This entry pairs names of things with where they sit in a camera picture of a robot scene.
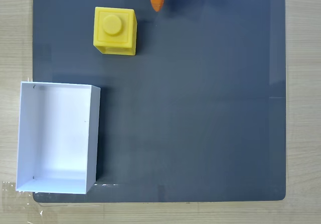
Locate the yellow studded toy block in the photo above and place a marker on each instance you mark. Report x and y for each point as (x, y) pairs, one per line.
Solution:
(113, 30)

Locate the white open cardboard box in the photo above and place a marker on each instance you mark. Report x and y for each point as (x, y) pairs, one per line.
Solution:
(57, 138)

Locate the dark grey table mat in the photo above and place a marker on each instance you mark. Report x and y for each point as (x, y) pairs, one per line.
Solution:
(190, 108)

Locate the clear adhesive tape sheet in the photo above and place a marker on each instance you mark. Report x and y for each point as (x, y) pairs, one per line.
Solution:
(17, 204)

